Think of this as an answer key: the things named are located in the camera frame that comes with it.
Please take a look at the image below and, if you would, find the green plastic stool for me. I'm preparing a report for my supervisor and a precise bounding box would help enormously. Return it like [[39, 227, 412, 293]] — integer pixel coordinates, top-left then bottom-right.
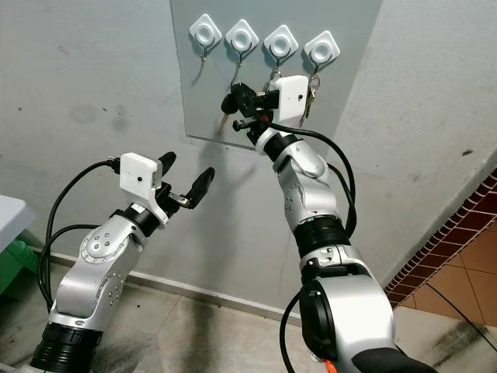
[[0, 239, 41, 298]]

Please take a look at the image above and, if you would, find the colourful plastic floor toy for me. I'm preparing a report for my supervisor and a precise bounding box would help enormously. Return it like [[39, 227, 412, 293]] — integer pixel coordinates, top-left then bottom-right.
[[314, 356, 340, 373]]

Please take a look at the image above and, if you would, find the white wall hook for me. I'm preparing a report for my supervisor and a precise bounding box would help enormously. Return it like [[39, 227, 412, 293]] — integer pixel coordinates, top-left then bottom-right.
[[263, 24, 301, 78], [225, 19, 261, 64], [189, 13, 223, 60], [303, 30, 342, 77]]

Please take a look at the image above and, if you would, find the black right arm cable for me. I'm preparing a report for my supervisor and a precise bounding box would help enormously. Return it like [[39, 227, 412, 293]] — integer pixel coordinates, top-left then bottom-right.
[[278, 124, 358, 370]]

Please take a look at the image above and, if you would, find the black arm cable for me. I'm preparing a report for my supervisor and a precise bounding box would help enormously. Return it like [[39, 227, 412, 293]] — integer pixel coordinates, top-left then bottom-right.
[[44, 159, 127, 313], [278, 124, 358, 370]]

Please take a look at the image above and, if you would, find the grey wall panel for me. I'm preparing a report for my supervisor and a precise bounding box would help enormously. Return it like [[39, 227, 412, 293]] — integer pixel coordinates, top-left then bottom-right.
[[169, 0, 386, 153]]

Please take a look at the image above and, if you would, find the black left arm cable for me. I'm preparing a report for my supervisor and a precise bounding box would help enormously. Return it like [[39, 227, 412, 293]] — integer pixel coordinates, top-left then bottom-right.
[[44, 159, 127, 313]]

